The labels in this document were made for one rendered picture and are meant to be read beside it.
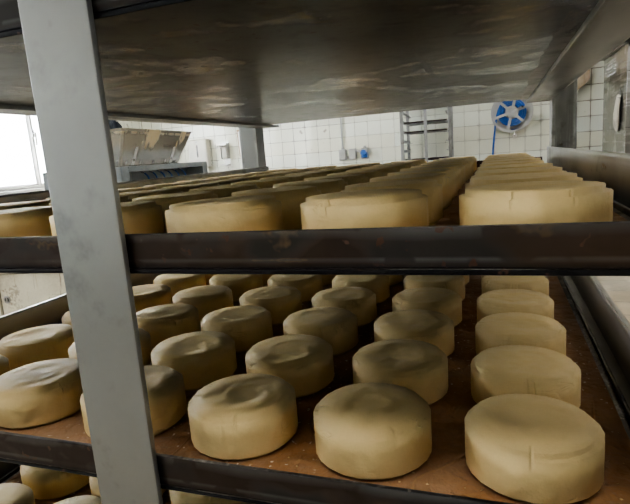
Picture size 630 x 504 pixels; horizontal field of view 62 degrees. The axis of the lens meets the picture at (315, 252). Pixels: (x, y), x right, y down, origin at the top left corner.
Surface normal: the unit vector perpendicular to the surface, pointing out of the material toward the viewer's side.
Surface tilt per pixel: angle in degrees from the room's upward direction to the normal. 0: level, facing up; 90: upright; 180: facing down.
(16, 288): 90
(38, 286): 90
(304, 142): 90
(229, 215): 90
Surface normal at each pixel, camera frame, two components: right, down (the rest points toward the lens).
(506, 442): -0.07, -0.98
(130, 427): -0.33, 0.20
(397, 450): 0.29, 0.15
